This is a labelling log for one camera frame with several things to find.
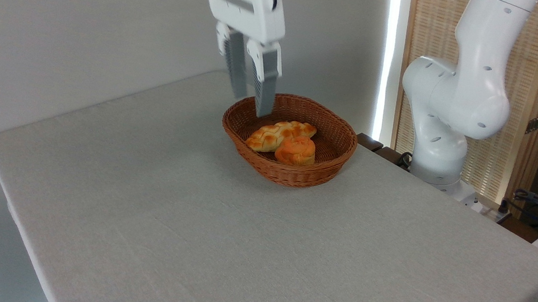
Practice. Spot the light grey tablecloth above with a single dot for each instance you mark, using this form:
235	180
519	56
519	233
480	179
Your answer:
288	253

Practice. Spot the round orange bread bun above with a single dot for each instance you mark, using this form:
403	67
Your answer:
295	151

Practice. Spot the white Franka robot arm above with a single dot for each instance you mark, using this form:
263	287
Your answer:
465	91

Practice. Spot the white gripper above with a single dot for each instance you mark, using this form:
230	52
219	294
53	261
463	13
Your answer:
251	11

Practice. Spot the brown wicker basket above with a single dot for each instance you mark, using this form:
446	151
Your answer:
296	174

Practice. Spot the long braided bread loaf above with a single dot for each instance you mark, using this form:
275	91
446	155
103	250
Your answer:
270	136

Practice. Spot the dark wooden furniture edge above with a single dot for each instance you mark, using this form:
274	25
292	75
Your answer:
370	142

